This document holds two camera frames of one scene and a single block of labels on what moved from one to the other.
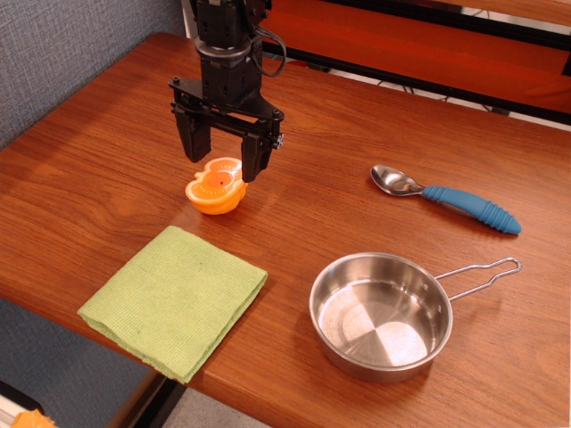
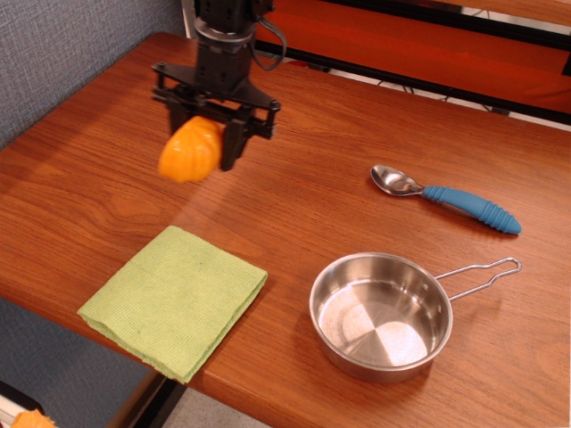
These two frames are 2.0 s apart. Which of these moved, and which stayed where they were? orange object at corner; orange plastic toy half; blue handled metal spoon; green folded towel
Moved: orange plastic toy half
Stayed: orange object at corner; green folded towel; blue handled metal spoon
